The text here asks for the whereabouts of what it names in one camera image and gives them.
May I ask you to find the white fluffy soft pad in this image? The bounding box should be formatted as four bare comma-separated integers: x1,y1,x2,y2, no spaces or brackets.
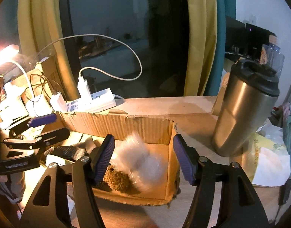
110,132,167,191

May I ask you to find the person's left hand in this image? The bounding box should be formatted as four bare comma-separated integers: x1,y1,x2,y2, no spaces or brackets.
0,175,8,183

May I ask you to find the grey patterned sock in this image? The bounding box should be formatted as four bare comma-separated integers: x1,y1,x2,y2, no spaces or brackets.
43,137,97,162

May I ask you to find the brown scrubby sponge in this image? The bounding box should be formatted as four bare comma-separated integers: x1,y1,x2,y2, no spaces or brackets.
98,165,132,192

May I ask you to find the yellow tissue pack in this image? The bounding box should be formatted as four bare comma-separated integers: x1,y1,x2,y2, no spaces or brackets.
241,133,291,187

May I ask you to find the black car key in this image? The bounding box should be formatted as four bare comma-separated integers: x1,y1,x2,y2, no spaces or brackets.
278,178,291,206

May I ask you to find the white power strip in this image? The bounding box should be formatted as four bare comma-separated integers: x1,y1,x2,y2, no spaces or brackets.
66,88,116,113

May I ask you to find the white LED desk lamp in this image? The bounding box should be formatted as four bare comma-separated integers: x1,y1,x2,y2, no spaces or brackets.
0,44,35,101

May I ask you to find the brown cardboard box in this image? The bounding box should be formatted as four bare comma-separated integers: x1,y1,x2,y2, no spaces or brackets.
57,97,227,206

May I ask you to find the stainless steel travel mug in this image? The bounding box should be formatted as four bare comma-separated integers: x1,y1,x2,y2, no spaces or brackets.
211,60,280,157

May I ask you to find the yellow curtain left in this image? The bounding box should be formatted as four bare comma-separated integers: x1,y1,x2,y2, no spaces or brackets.
17,0,79,100

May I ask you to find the yellow curtain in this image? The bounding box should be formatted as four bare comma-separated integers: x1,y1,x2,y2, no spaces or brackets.
17,0,79,100
184,0,218,96

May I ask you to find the clear water bottle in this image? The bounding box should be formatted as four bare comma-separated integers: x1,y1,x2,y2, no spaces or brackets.
259,35,285,78

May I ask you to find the black monitor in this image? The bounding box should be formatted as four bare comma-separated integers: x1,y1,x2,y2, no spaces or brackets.
225,16,276,60

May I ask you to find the yellow curtain right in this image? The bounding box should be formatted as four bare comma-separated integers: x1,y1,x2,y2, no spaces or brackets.
184,0,218,96

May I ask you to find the white charger with cable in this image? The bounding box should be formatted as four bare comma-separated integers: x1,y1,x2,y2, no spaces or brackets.
34,33,143,100

